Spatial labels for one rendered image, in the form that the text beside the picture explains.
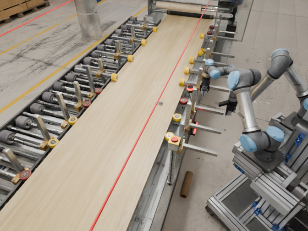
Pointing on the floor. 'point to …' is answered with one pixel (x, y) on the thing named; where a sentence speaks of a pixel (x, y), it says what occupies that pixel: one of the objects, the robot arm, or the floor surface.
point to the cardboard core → (186, 184)
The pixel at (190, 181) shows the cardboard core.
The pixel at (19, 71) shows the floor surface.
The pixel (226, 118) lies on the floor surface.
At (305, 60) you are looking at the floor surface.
